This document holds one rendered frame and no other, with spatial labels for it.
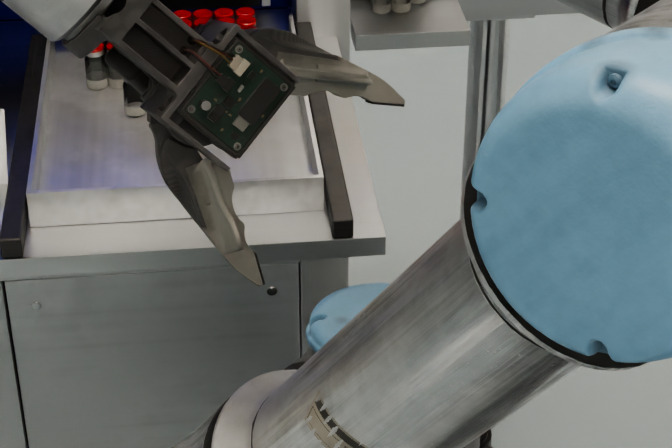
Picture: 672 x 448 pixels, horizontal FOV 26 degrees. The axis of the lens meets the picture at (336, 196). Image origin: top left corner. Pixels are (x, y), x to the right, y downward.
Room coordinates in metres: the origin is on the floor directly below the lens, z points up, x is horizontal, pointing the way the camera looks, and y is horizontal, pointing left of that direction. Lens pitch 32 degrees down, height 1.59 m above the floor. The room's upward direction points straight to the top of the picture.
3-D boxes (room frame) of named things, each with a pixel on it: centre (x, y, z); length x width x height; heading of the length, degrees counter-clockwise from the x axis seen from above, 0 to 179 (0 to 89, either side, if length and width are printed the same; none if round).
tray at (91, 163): (1.25, 0.16, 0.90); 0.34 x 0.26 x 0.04; 6
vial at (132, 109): (1.28, 0.20, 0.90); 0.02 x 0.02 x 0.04
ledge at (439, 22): (1.53, -0.08, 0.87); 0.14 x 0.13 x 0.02; 6
